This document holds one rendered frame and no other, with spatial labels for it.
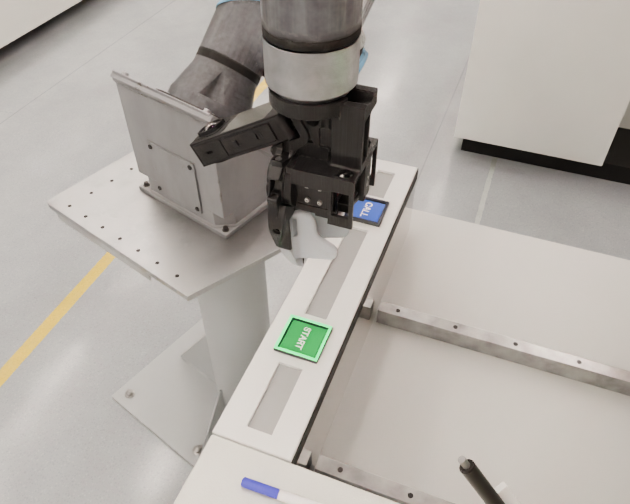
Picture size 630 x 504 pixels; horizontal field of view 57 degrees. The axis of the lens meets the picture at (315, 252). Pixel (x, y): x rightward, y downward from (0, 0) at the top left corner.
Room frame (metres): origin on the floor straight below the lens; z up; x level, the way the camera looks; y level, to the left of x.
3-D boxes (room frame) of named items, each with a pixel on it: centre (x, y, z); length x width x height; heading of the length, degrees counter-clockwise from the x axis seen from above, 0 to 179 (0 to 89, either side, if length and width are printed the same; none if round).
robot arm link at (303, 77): (0.44, 0.00, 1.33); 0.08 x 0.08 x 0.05
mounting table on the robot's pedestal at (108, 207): (0.91, 0.21, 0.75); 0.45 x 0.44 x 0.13; 52
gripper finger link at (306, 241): (0.42, 0.00, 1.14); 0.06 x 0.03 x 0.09; 69
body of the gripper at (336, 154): (0.43, 0.00, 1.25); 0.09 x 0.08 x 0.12; 69
